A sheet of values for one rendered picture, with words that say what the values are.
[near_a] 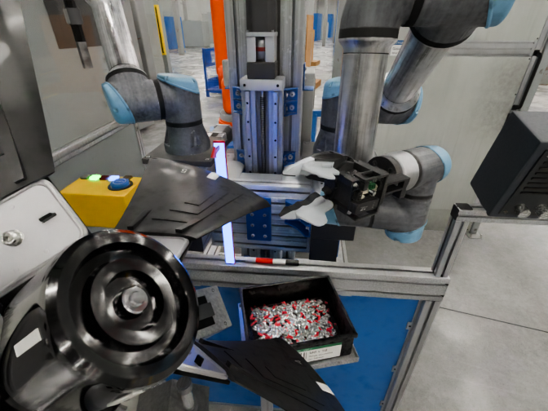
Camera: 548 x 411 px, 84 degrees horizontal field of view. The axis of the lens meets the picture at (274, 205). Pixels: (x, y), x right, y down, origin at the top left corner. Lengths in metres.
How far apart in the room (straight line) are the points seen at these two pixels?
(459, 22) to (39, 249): 0.61
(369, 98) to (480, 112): 1.83
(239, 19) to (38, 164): 0.87
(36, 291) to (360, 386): 1.12
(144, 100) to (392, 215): 0.72
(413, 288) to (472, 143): 1.67
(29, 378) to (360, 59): 0.54
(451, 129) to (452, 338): 1.26
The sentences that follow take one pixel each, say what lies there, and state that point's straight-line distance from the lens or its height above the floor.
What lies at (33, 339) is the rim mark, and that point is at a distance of 0.24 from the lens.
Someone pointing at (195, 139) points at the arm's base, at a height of 1.08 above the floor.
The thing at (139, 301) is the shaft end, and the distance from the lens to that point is 0.25.
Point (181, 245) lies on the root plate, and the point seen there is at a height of 1.19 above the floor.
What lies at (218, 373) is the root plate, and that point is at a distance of 0.33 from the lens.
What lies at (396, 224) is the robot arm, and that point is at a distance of 0.65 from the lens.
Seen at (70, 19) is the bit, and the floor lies 1.40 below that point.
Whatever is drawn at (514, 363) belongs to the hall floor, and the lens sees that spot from 2.01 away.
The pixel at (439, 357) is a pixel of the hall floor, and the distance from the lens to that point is 1.84.
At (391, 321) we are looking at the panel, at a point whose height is 0.67.
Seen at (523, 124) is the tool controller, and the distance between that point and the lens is 0.73.
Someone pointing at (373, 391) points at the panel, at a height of 0.31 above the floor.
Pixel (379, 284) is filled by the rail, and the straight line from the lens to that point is 0.84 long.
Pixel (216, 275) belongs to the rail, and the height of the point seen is 0.82.
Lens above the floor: 1.40
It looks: 31 degrees down
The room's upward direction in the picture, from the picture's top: straight up
